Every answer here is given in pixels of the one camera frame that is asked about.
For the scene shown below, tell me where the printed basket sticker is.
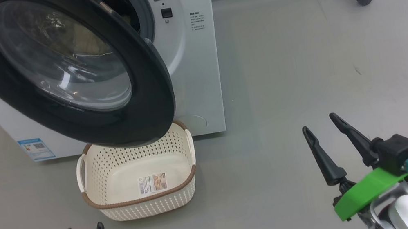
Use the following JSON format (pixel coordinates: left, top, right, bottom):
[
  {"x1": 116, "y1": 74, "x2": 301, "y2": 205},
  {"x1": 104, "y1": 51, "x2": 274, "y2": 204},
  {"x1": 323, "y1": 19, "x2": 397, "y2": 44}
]
[{"x1": 137, "y1": 172, "x2": 169, "y2": 195}]

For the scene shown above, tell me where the cream perforated laundry basket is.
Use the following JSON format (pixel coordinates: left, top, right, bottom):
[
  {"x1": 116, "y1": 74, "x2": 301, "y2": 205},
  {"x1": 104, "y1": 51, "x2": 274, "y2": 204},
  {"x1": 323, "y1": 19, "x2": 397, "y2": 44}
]
[{"x1": 70, "y1": 118, "x2": 205, "y2": 228}]

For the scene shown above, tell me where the blue energy label sticker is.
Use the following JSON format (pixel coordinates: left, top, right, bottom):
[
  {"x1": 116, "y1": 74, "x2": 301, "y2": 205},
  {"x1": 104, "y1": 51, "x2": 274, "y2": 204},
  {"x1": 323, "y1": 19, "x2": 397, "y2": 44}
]
[{"x1": 17, "y1": 135, "x2": 56, "y2": 164}]

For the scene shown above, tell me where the white front-load washing machine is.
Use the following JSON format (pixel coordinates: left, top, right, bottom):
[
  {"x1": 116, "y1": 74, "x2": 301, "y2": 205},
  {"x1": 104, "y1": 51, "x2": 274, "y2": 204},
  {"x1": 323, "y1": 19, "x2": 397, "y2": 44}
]
[{"x1": 0, "y1": 0, "x2": 235, "y2": 169}]

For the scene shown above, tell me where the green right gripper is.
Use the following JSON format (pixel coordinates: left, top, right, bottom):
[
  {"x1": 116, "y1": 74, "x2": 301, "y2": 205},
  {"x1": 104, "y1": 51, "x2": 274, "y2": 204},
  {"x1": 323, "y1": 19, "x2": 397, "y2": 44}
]
[{"x1": 300, "y1": 102, "x2": 408, "y2": 226}]

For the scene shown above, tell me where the black round glass washer door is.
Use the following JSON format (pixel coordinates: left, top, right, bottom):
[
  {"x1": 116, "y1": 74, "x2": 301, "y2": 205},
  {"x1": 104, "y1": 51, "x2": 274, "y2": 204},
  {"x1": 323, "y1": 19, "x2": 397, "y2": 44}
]
[{"x1": 0, "y1": 0, "x2": 182, "y2": 169}]

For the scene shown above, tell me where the round drain filter cover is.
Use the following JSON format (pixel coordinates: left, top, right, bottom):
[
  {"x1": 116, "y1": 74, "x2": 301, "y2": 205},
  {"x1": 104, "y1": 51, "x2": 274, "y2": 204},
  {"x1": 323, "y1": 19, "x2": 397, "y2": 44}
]
[{"x1": 184, "y1": 111, "x2": 209, "y2": 132}]

